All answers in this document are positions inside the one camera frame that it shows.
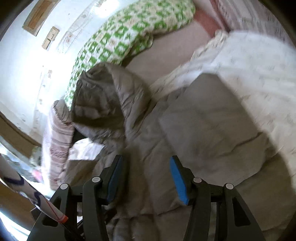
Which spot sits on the white floral bed sheet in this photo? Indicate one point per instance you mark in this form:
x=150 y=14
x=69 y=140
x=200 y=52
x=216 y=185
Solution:
x=254 y=69

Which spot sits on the green white checkered pillow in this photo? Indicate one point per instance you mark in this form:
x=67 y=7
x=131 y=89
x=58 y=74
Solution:
x=129 y=39

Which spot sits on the brown quilted blanket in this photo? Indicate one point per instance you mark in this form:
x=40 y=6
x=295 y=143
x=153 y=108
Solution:
x=196 y=139

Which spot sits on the wooden picture frame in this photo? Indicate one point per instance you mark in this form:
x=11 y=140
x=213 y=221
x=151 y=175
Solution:
x=38 y=15

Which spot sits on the beige wall switch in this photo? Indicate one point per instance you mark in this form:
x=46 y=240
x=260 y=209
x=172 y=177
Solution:
x=46 y=43
x=53 y=33

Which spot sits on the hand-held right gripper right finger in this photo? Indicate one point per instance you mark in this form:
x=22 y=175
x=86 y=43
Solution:
x=180 y=182

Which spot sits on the striped floral bolster pillow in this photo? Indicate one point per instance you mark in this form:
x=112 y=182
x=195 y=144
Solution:
x=245 y=14
x=57 y=143

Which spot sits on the beige bed cover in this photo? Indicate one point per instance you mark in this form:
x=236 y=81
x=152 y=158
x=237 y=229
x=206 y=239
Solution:
x=166 y=51

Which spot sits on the white red baseball bat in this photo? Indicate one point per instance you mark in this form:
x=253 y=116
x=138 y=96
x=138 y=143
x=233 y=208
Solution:
x=27 y=187

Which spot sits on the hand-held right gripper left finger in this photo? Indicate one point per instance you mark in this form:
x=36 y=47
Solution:
x=113 y=179

